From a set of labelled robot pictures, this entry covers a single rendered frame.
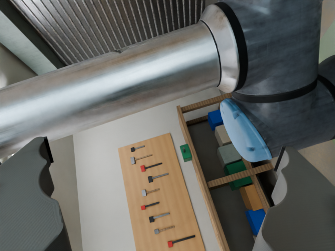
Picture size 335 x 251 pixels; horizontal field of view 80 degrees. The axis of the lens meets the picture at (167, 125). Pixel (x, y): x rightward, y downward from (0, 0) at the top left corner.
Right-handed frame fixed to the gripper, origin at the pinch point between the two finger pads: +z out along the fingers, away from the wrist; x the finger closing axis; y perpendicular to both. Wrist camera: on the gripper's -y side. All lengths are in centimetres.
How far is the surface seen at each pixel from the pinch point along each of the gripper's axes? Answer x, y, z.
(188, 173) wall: 38, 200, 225
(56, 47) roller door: -162, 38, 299
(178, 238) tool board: 25, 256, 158
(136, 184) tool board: -40, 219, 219
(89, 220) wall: -106, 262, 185
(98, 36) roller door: -102, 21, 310
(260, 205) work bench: 116, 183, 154
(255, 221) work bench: 110, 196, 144
